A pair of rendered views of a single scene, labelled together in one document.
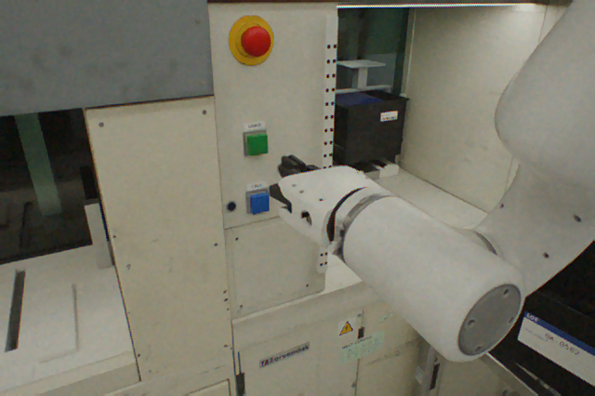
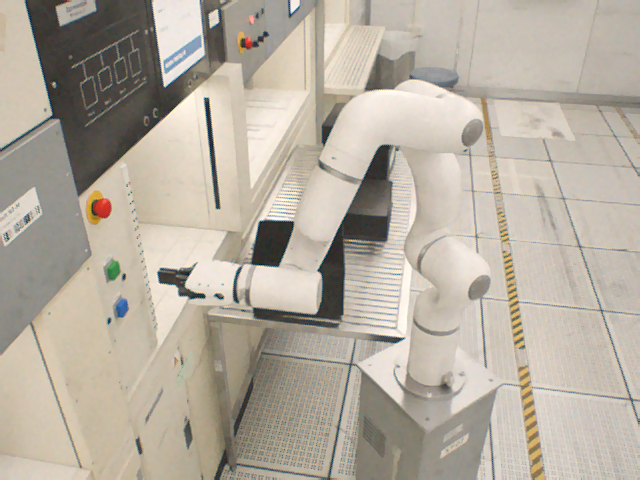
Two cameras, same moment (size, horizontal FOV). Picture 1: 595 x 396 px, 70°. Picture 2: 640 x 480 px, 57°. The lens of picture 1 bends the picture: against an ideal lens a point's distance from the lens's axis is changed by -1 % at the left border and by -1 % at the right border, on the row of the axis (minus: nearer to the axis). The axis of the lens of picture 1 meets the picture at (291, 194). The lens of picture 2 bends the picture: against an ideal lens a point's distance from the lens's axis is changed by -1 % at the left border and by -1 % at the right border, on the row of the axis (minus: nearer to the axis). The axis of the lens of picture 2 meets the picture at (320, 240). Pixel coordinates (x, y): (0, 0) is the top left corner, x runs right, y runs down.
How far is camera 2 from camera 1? 0.85 m
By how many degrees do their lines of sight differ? 47
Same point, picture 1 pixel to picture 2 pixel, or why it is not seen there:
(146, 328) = (92, 439)
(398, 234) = (276, 281)
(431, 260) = (296, 284)
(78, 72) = (38, 287)
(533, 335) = not seen: hidden behind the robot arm
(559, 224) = (318, 249)
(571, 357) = not seen: hidden behind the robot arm
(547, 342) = not seen: hidden behind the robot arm
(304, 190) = (208, 283)
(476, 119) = (164, 162)
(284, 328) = (149, 386)
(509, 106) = (305, 226)
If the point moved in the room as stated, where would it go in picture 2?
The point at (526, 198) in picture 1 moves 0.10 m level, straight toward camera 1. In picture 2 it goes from (302, 243) to (321, 270)
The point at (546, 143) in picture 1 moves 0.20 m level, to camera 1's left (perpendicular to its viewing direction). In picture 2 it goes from (320, 234) to (247, 286)
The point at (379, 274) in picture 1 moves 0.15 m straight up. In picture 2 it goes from (277, 300) to (273, 234)
